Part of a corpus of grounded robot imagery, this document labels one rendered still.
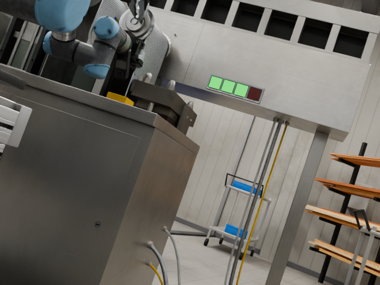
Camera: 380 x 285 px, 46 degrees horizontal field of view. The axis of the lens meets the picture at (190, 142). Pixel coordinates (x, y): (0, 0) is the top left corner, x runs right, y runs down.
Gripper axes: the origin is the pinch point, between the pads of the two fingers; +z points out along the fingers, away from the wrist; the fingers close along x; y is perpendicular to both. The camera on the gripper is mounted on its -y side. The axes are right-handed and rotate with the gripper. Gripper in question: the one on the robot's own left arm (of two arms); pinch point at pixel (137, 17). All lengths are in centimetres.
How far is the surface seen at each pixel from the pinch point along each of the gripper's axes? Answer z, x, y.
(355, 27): 8, -78, 48
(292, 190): 445, -65, 354
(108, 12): 7.3, 19.2, 9.8
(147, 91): 17.0, -14.3, -20.2
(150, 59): 18.5, -4.6, 1.4
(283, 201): 459, -58, 339
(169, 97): 16.7, -23.2, -19.9
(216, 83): 32.8, -28.9, 16.7
